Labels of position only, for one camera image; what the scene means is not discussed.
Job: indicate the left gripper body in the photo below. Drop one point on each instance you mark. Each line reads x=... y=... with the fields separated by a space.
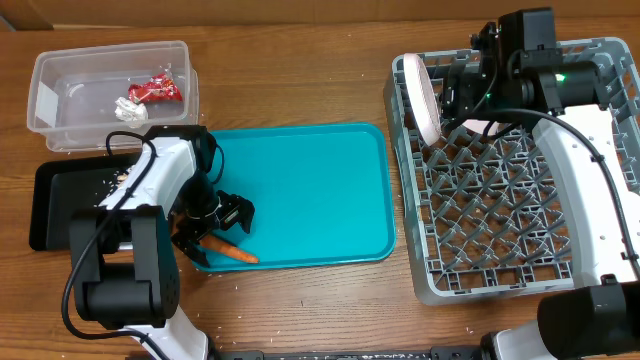
x=207 y=211

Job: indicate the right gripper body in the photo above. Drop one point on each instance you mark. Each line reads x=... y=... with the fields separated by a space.
x=466 y=96

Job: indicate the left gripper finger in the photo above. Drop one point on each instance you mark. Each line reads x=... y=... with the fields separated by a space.
x=246 y=214
x=189 y=248

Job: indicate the orange carrot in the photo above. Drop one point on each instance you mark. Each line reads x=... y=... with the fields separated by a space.
x=220 y=246

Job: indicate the white bowl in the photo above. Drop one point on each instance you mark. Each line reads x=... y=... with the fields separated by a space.
x=491 y=129

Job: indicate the white dinner plate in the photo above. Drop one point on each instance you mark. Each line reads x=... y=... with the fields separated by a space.
x=422 y=98

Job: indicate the small foil ball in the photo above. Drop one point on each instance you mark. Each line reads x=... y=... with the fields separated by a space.
x=127 y=110

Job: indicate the red snack wrapper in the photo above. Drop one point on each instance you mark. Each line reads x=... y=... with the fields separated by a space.
x=159 y=88

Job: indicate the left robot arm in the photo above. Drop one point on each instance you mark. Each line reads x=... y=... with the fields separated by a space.
x=125 y=279

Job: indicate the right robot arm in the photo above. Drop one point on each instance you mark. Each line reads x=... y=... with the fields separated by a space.
x=566 y=108

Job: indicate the grey dishwasher rack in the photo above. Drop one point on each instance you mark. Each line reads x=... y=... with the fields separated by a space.
x=482 y=216

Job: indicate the teal serving tray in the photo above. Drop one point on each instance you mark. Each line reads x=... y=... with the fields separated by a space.
x=322 y=193

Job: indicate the spilled rice pile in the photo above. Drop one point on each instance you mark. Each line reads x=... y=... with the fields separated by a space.
x=117 y=180

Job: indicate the black tray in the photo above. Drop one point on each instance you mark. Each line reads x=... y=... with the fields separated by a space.
x=62 y=188

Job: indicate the clear plastic bin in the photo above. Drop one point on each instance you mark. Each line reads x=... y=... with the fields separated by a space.
x=73 y=92

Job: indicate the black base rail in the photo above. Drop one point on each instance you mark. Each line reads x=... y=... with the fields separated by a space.
x=435 y=353

